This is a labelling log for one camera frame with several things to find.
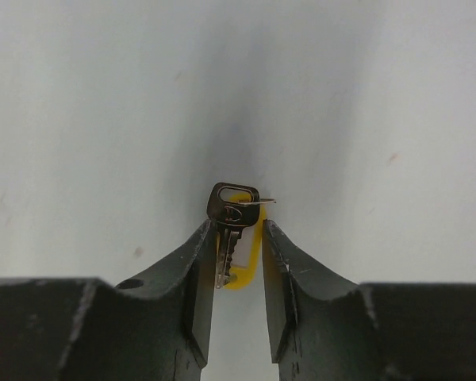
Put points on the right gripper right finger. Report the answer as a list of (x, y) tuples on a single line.
[(322, 326)]

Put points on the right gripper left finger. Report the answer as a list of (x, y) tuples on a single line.
[(153, 326)]

